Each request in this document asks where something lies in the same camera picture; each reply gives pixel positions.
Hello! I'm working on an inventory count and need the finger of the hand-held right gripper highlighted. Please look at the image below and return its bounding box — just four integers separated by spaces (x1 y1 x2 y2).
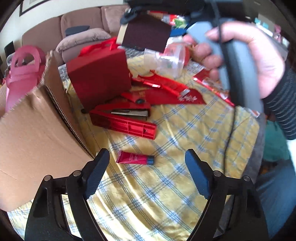
183 6 205 21
120 7 139 25

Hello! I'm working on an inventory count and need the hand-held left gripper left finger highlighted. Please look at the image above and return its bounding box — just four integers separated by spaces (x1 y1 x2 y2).
24 148 110 241

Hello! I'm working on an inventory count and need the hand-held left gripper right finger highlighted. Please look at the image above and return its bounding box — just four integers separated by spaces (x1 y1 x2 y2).
185 149 270 241

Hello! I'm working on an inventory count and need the brown cardboard box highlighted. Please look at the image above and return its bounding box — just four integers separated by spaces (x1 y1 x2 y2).
0 50 96 212

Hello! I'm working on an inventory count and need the person's right forearm striped sleeve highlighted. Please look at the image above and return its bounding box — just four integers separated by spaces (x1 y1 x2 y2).
261 67 296 141

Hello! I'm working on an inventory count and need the person's right hand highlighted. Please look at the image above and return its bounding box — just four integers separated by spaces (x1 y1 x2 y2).
184 22 290 99

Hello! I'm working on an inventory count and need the pile of snack packets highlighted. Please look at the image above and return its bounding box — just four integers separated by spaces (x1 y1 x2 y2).
150 13 192 37

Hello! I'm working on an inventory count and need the red foil packet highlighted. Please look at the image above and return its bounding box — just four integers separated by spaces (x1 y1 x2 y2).
192 70 235 107

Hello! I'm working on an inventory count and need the red hand cream tube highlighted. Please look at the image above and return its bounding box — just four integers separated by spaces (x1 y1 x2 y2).
116 151 155 165

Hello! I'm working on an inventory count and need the beige sofa pillow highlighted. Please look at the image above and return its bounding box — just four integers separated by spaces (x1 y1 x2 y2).
55 29 111 52

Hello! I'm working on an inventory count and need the dark flat cushion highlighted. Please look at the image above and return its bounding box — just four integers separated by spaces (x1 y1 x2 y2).
65 25 89 36

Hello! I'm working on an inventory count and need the yellow plaid cloth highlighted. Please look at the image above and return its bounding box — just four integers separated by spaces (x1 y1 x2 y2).
8 56 260 241

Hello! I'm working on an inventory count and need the clear plastic container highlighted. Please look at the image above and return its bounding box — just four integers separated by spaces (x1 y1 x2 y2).
143 42 188 79

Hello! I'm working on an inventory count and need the red stapler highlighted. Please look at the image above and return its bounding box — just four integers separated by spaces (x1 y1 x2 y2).
89 103 158 140

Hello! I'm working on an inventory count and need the grey patterned cloth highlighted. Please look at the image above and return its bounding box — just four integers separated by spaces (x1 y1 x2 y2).
240 113 266 186

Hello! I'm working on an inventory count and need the red gift box with ribbon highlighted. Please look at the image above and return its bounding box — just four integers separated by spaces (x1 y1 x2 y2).
66 38 132 112

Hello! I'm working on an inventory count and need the teal cloth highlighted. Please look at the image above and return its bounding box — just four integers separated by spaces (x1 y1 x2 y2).
264 120 290 163

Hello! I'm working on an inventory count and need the red paper envelope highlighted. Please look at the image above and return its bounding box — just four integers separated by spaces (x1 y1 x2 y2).
121 88 207 106
131 71 192 93

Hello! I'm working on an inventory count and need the person's blue jeans leg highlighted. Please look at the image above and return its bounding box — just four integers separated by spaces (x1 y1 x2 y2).
252 160 294 239

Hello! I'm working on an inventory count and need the brown sofa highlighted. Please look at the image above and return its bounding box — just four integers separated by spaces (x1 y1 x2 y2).
22 5 130 67

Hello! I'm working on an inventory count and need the dark wall picture frame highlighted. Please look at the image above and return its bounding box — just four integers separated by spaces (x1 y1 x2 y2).
20 0 49 15

